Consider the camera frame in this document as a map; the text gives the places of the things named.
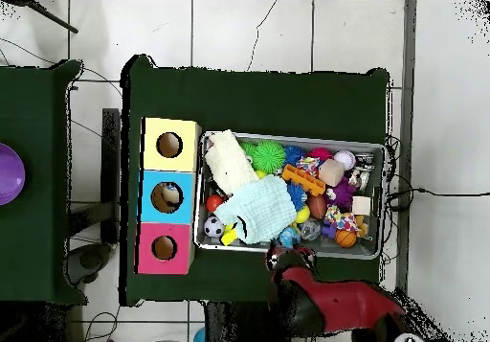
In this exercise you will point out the cream knitted cloth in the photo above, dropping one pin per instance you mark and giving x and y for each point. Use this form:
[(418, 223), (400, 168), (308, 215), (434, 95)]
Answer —
[(229, 162)]

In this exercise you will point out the purple bowl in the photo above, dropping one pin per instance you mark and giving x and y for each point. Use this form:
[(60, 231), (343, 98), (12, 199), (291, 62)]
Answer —
[(9, 173)]

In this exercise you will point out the purple plush monster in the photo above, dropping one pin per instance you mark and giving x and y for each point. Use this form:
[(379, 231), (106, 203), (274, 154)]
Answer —
[(342, 194)]

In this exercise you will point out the light blue ball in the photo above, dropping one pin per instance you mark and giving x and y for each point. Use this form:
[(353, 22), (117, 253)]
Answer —
[(200, 337)]

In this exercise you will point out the green spiky rubber ball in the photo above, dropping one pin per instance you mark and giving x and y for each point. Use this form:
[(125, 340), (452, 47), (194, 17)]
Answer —
[(268, 157)]

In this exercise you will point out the small basketball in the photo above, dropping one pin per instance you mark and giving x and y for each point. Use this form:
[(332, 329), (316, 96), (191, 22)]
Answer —
[(346, 238)]

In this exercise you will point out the small soccer ball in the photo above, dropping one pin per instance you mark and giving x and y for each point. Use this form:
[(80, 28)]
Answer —
[(214, 227)]

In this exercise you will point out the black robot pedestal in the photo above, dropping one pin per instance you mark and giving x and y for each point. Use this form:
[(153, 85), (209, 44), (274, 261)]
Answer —
[(237, 324)]

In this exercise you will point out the globe print ball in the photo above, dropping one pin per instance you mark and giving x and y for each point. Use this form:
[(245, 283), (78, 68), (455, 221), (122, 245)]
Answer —
[(289, 237)]

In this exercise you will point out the mint knitted cloth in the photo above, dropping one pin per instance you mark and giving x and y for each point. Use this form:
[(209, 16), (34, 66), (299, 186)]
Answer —
[(264, 208)]

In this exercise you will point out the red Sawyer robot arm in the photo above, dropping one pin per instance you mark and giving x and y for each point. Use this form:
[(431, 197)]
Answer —
[(344, 303)]

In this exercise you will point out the orange long toy block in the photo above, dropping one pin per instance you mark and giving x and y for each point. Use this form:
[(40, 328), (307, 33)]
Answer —
[(304, 180)]

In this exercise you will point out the grey rounded stand foot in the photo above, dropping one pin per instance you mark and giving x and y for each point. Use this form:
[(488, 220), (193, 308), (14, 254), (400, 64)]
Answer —
[(90, 259)]

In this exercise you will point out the tan wooden cube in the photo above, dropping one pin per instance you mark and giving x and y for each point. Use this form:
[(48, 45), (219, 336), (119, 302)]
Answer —
[(331, 172)]

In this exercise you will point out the wooden box with three holes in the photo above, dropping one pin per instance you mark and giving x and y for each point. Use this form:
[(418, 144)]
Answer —
[(180, 162)]

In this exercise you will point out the white baseball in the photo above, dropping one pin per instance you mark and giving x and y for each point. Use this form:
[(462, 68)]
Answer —
[(345, 160)]

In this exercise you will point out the dark thin rod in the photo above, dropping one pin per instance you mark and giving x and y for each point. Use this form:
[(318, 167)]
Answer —
[(57, 20)]

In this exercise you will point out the dark green table cloth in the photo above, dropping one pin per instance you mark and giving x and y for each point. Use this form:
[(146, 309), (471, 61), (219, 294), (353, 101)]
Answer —
[(249, 100), (34, 108)]

